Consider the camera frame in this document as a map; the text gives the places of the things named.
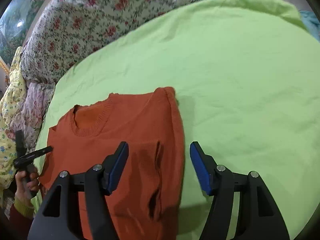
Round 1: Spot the orange knit sweater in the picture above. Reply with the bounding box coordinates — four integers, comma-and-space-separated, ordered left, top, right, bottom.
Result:
40, 87, 184, 239

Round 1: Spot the person's left hand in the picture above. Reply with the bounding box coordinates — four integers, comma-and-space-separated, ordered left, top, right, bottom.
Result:
15, 167, 39, 206

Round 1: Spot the pink purple floral cloth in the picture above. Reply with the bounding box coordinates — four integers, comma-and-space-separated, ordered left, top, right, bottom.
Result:
5, 82, 55, 152

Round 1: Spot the yellow floral quilt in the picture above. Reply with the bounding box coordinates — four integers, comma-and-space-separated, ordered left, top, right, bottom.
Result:
0, 47, 27, 190

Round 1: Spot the gold framed landscape painting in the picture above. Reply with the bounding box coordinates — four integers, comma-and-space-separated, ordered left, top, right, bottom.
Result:
1, 0, 45, 65

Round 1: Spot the light green bed sheet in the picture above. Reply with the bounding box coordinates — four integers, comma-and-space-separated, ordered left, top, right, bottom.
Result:
36, 0, 319, 239

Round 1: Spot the red floral white quilt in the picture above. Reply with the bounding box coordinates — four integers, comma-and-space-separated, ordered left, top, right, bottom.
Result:
21, 0, 200, 83

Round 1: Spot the light blue cloth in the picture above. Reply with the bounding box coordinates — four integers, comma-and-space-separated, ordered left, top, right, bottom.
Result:
300, 10, 320, 42

